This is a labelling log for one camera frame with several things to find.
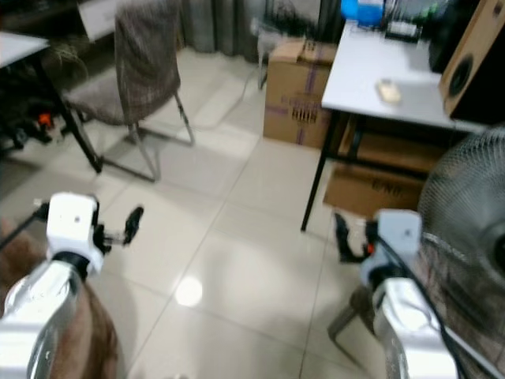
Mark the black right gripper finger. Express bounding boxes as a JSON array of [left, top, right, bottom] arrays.
[[333, 212, 361, 264]]

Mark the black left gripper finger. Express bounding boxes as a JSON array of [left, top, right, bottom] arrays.
[[124, 205, 145, 243]]

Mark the wide brown cardboard box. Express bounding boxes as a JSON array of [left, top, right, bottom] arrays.
[[322, 117, 452, 220]]

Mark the plaid fabric metal chair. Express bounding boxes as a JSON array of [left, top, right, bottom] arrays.
[[327, 284, 389, 379], [62, 0, 196, 183]]

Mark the grey standing fan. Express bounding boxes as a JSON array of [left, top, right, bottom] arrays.
[[413, 125, 505, 379]]

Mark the cardboard box with purple print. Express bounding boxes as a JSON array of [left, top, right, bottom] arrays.
[[262, 38, 345, 151]]

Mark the small beige item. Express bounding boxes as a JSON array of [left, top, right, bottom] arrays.
[[374, 78, 404, 106]]

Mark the white table with black legs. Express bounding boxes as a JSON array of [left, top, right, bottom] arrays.
[[300, 19, 505, 235], [0, 30, 104, 174]]

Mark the wooden loudspeaker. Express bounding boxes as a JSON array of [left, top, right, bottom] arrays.
[[437, 0, 505, 125]]

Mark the white paper sheet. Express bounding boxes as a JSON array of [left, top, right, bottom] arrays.
[[78, 0, 121, 42]]

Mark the small black device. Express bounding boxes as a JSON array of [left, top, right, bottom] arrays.
[[385, 19, 422, 42]]

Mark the blue plastic container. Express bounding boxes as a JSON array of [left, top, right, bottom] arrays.
[[340, 0, 388, 27]]

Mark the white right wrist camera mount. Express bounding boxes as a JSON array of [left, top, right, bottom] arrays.
[[358, 208, 424, 290]]

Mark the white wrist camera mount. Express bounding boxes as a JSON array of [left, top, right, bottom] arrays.
[[358, 208, 424, 290], [45, 191, 101, 261]]

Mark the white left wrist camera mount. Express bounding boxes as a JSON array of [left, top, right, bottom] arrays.
[[45, 191, 101, 261]]

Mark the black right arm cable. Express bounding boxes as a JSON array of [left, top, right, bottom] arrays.
[[385, 235, 468, 379]]

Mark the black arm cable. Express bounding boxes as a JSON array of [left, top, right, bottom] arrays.
[[385, 235, 468, 379], [0, 201, 53, 250]]

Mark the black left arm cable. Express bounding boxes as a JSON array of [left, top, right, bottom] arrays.
[[0, 201, 53, 250]]

